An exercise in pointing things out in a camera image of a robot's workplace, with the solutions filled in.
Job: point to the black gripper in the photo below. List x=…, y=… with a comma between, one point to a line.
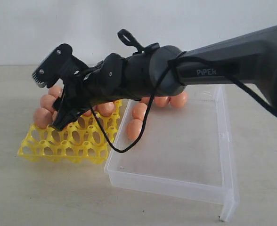
x=80, y=93

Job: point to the brown egg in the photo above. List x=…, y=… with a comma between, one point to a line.
x=139, y=111
x=179, y=100
x=106, y=109
x=42, y=118
x=145, y=100
x=55, y=91
x=87, y=113
x=47, y=101
x=133, y=129
x=161, y=101
x=54, y=115

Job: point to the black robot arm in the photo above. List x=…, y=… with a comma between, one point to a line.
x=249, y=61

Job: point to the yellow plastic egg tray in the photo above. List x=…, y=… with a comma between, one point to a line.
x=84, y=139

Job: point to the clear plastic container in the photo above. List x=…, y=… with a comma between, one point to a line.
x=185, y=153

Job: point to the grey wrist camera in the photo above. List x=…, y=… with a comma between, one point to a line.
x=59, y=64

